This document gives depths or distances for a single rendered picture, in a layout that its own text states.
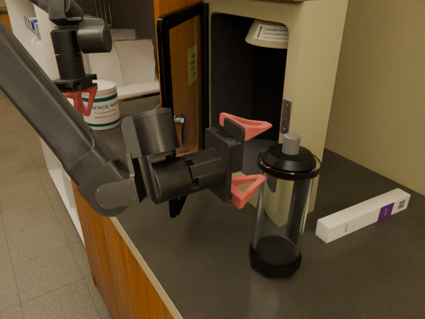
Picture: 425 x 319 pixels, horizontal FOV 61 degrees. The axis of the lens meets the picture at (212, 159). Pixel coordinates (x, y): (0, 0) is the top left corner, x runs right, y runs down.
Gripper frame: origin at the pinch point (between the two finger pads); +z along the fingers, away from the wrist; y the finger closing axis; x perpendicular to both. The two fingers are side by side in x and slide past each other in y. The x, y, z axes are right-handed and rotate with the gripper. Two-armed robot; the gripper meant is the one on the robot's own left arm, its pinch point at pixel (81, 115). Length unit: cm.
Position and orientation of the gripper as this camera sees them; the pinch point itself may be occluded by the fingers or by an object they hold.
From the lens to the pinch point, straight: 93.9
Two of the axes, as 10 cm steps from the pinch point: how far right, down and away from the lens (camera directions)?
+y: 2.8, -3.8, 8.8
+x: -9.6, -0.5, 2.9
